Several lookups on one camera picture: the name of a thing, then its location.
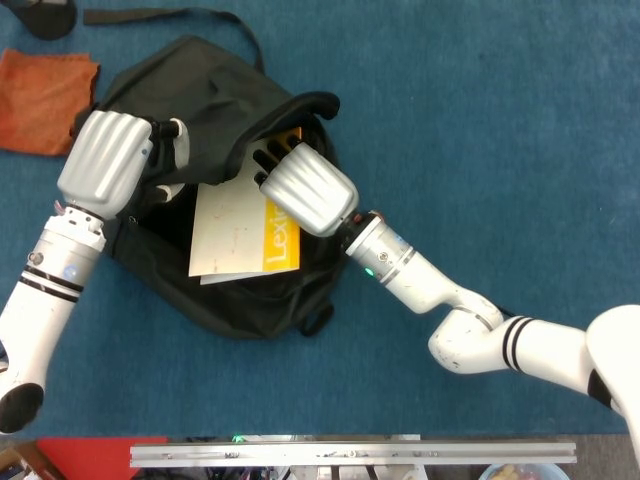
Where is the aluminium extrusion rail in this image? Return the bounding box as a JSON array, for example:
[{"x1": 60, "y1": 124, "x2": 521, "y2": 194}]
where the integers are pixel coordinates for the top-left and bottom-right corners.
[{"x1": 129, "y1": 440, "x2": 578, "y2": 469}]

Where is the black fabric backpack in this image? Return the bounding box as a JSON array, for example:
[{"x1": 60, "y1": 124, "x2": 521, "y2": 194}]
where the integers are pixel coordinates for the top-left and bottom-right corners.
[{"x1": 72, "y1": 6, "x2": 351, "y2": 341}]

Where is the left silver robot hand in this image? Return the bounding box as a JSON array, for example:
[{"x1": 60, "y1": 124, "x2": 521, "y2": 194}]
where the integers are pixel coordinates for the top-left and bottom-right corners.
[{"x1": 56, "y1": 109, "x2": 191, "y2": 221}]

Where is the red flat board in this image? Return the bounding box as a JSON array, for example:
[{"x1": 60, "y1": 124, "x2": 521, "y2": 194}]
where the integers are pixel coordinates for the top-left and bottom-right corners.
[{"x1": 36, "y1": 436, "x2": 169, "y2": 480}]

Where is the light blue round container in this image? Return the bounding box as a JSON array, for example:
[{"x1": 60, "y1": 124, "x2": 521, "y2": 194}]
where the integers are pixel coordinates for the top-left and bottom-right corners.
[{"x1": 478, "y1": 463, "x2": 568, "y2": 480}]

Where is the white and yellow booklet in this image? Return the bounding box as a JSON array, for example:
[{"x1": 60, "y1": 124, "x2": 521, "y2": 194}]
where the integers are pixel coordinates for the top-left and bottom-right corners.
[{"x1": 187, "y1": 126, "x2": 304, "y2": 286}]

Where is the cardboard box with items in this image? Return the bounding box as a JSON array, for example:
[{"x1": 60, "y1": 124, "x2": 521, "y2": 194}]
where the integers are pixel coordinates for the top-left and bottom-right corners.
[{"x1": 0, "y1": 440, "x2": 65, "y2": 480}]

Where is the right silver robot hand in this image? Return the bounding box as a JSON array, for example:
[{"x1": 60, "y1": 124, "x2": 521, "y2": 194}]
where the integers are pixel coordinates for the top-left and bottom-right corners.
[{"x1": 251, "y1": 133, "x2": 360, "y2": 238}]

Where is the black round fabric object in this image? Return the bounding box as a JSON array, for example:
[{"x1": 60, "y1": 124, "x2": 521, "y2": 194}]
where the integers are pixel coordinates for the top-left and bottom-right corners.
[{"x1": 10, "y1": 0, "x2": 78, "y2": 41}]

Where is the orange microfibre cloth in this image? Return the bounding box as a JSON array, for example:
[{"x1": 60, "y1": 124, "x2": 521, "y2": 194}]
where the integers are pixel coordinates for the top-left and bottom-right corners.
[{"x1": 0, "y1": 47, "x2": 101, "y2": 157}]

